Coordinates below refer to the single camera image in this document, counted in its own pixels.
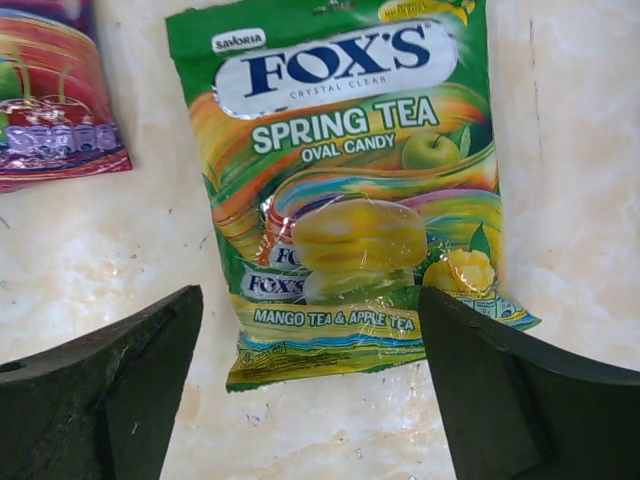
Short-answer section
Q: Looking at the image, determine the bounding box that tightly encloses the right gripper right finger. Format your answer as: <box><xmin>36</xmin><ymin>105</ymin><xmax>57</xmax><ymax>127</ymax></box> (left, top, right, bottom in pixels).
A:
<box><xmin>418</xmin><ymin>287</ymin><xmax>639</xmax><ymax>479</ymax></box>

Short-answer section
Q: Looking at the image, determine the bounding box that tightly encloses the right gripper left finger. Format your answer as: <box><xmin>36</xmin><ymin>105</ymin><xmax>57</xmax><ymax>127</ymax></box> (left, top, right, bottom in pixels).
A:
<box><xmin>1</xmin><ymin>285</ymin><xmax>204</xmax><ymax>479</ymax></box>

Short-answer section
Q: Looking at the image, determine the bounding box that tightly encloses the purple candy packet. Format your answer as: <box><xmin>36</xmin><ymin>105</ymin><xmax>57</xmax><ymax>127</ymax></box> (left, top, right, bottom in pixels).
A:
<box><xmin>1</xmin><ymin>1</ymin><xmax>132</xmax><ymax>193</ymax></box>

